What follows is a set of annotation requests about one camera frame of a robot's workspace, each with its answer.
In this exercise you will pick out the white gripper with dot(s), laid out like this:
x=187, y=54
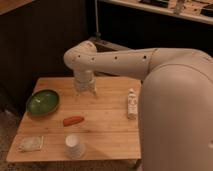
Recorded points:
x=84, y=81

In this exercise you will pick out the green ceramic bowl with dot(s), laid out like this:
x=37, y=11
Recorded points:
x=42, y=102

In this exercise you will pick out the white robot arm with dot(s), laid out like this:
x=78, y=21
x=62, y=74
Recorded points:
x=175, y=106

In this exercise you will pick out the orange carrot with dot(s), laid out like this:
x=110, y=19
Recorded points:
x=72, y=120

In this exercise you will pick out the wooden table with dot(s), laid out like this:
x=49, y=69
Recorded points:
x=106, y=131

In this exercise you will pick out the white bottle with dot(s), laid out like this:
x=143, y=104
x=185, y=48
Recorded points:
x=132, y=105

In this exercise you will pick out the grey baseboard heater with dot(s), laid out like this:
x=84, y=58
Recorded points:
x=105, y=46

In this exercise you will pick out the vertical metal pole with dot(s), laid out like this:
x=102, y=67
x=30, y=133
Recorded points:
x=97, y=33

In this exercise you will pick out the white paper cup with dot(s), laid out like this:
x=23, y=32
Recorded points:
x=75, y=147

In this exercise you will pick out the clear plastic wrapped packet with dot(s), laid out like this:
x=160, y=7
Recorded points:
x=28, y=144

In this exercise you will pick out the wooden shelf with items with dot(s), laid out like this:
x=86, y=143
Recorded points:
x=185, y=9

